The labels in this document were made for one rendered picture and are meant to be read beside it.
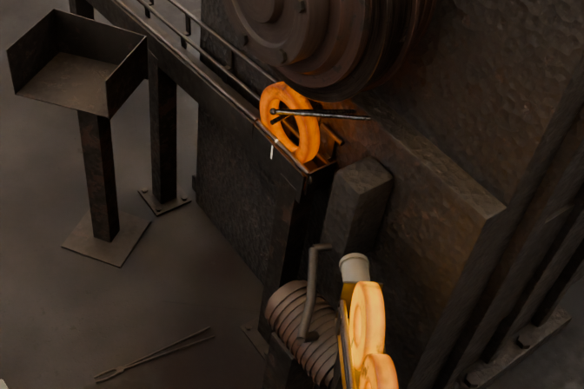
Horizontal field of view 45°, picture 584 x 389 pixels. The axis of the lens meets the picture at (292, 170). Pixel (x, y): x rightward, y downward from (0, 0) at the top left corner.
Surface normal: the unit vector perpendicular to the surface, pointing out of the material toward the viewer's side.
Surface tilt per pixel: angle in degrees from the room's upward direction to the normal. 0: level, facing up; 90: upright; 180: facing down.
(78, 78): 5
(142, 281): 0
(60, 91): 5
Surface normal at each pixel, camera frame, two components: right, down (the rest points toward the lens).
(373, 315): 0.11, -0.40
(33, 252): 0.11, -0.70
